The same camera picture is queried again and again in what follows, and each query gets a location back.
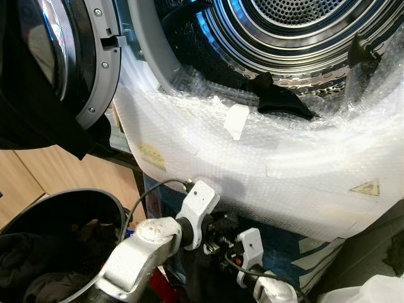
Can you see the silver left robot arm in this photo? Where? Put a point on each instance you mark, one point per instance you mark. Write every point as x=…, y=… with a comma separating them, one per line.
x=139, y=249

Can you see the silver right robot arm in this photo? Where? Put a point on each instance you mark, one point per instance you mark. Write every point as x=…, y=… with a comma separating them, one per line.
x=274, y=291

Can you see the white front-load washing machine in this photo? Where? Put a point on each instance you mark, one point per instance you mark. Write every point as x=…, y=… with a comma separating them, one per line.
x=284, y=173

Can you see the dark clothes pile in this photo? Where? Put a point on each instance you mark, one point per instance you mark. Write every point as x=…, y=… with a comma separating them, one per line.
x=38, y=265

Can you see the yellow rectangular label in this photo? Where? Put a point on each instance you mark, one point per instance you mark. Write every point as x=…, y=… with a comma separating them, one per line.
x=151, y=156

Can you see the white tape piece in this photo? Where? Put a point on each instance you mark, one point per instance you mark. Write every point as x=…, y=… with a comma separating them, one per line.
x=237, y=121

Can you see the clear bubble wrap sheet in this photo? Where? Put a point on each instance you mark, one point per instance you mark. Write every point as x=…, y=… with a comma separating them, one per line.
x=303, y=151

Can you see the white plastic bag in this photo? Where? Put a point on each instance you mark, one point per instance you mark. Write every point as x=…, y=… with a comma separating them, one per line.
x=366, y=290

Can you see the large black garment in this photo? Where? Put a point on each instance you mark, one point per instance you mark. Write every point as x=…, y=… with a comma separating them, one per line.
x=278, y=101

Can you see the yellow triangle warning sticker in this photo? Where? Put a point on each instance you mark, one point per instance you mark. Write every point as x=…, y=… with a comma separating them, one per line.
x=367, y=189

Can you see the black round laundry basket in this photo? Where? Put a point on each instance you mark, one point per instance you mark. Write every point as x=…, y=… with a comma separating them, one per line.
x=69, y=205

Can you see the perforated steel washer drum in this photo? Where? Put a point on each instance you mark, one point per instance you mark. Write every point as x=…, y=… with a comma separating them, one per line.
x=297, y=38

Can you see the small black garment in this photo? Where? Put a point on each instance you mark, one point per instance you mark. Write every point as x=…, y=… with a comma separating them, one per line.
x=361, y=53

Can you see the black glass washer door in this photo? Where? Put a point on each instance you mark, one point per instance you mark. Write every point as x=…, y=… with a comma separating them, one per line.
x=38, y=69

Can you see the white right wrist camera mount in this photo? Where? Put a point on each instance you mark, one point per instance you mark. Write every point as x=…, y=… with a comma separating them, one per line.
x=250, y=252

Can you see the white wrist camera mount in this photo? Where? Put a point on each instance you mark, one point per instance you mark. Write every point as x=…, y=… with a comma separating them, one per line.
x=250, y=252
x=199, y=205

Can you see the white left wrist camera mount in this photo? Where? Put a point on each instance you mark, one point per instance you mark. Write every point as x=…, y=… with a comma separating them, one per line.
x=199, y=205

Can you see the red plastic frame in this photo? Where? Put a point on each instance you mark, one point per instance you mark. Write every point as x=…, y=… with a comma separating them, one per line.
x=163, y=287

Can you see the black wall plug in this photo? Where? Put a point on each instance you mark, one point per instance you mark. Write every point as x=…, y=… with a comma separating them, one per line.
x=396, y=254

